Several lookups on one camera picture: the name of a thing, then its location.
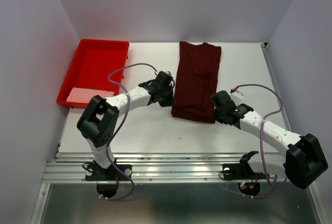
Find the red plastic tray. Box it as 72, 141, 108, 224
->
57, 39, 130, 108

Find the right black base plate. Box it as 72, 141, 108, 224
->
219, 163, 266, 181

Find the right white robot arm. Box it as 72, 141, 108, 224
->
212, 103, 328, 189

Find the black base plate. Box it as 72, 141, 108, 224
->
82, 162, 131, 181
219, 163, 266, 181

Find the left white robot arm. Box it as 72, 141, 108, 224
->
77, 73, 176, 180

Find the aluminium rail frame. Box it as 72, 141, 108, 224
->
32, 43, 327, 223

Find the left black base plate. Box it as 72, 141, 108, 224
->
82, 162, 131, 181

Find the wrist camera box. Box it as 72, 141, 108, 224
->
154, 71, 175, 89
211, 90, 244, 110

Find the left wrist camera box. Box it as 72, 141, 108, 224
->
154, 71, 175, 89

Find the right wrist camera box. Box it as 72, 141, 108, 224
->
211, 90, 244, 110

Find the dark red t shirt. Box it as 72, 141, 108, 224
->
171, 41, 222, 124

